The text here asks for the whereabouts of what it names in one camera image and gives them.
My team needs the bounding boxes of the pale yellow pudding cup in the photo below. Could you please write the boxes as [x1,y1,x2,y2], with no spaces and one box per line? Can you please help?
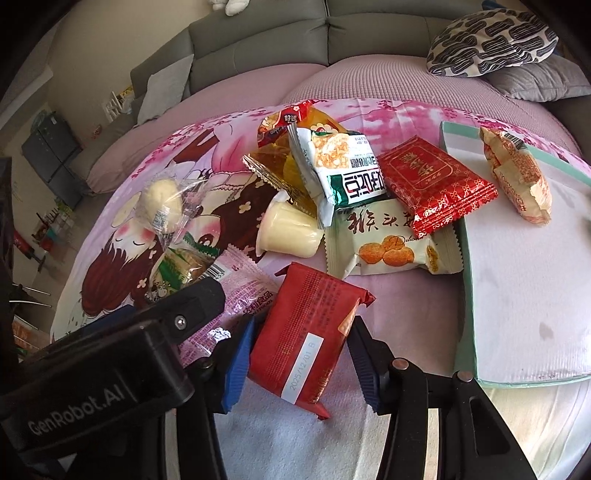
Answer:
[257,190,325,258]

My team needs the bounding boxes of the grey pillow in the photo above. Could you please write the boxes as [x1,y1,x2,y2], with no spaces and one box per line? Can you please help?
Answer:
[485,55,591,103]

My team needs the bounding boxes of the dark red snack packet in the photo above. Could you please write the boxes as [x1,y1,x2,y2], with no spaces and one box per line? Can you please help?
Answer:
[247,262,376,421]

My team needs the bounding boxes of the green and white pastry packet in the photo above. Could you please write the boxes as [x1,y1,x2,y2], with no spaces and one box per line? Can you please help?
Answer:
[148,231,222,301]

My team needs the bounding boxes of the orange clear bread packet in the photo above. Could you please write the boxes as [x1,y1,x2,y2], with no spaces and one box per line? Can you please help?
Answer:
[242,104,342,220]

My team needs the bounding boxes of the white and green cracker packet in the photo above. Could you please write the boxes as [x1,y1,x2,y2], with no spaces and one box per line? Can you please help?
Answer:
[288,127,389,228]

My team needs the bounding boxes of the black and white patterned pillow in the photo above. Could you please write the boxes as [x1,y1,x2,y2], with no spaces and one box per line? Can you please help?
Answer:
[426,8,559,77]

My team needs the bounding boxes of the dark grey cabinet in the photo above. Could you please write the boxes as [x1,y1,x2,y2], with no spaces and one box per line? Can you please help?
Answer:
[21,111,86,208]

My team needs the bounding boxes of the grey sofa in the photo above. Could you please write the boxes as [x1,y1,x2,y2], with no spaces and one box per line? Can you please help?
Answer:
[69,0,591,185]

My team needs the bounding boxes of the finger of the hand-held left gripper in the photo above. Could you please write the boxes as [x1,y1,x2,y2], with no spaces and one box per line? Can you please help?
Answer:
[78,304,145,340]
[148,277,228,346]

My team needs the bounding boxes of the pink snack packet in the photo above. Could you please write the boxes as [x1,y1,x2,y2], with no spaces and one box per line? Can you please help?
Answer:
[178,247,280,370]

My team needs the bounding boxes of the pink printed blanket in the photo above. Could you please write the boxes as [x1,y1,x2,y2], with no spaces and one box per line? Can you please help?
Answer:
[48,98,591,480]

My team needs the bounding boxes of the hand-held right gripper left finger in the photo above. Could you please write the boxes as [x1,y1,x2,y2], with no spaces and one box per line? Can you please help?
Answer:
[164,318,257,480]

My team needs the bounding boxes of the white rack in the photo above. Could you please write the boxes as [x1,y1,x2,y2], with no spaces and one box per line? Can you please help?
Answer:
[102,90,134,121]

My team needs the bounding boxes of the white tray with teal rim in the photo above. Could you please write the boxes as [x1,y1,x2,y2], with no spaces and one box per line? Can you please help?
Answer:
[436,120,591,388]

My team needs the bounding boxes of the cream cookie packet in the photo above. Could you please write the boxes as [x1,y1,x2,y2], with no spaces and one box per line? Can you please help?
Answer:
[323,198,465,280]

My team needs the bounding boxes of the pink waffle sofa cover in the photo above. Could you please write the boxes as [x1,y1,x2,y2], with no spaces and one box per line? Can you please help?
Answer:
[85,58,585,195]

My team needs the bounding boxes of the cream and orange bread packet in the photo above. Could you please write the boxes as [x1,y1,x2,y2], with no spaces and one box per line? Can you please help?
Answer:
[478,126,553,226]

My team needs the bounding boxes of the clear-wrapped round bun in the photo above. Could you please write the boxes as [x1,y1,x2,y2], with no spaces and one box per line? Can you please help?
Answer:
[139,168,211,250]

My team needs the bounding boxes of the white plush toy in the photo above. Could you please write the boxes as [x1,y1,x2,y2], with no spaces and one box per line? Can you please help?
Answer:
[205,0,250,17]

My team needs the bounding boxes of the light grey cushion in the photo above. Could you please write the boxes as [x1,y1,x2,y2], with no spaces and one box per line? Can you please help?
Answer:
[137,54,195,125]

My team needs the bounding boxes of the red patterned cake packet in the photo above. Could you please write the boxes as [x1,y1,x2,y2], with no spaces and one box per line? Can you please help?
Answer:
[378,135,500,240]

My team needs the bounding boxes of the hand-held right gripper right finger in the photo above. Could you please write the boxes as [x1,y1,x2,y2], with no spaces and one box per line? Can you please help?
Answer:
[347,316,539,480]

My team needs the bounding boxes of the small red snack packet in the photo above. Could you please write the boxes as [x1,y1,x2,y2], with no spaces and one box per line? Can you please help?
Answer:
[256,100,315,148]

